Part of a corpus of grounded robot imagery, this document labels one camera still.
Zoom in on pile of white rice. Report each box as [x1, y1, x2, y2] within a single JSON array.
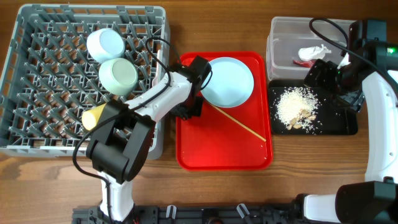
[[272, 87, 322, 133]]

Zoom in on yellow plastic cup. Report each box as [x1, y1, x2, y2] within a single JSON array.
[[81, 103, 106, 131]]

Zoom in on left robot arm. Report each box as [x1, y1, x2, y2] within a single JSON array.
[[72, 55, 213, 223]]

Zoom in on grey dishwasher rack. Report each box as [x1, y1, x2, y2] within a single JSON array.
[[1, 4, 170, 157]]

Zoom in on white napkin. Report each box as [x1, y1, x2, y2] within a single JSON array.
[[298, 44, 331, 61]]

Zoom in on light blue round plate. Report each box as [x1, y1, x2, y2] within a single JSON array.
[[201, 57, 254, 108]]

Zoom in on red snack wrapper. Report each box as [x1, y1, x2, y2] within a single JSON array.
[[293, 60, 316, 68]]

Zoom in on black plastic tray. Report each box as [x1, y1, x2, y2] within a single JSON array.
[[268, 79, 358, 135]]

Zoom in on wooden chopstick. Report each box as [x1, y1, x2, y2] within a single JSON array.
[[211, 105, 266, 142]]

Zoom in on peanut shells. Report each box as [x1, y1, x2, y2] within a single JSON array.
[[287, 110, 317, 130]]

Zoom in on white plastic fork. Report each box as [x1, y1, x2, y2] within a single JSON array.
[[152, 50, 163, 86]]

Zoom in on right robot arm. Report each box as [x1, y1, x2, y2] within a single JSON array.
[[300, 19, 397, 223]]

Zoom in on light green bowl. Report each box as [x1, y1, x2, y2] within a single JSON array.
[[98, 58, 139, 95]]

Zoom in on light blue cup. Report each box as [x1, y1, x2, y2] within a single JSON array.
[[86, 29, 125, 63]]

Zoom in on red plastic tray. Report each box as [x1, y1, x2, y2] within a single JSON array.
[[176, 51, 273, 171]]

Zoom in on clear plastic bin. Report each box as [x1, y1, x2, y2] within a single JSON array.
[[266, 17, 343, 80]]

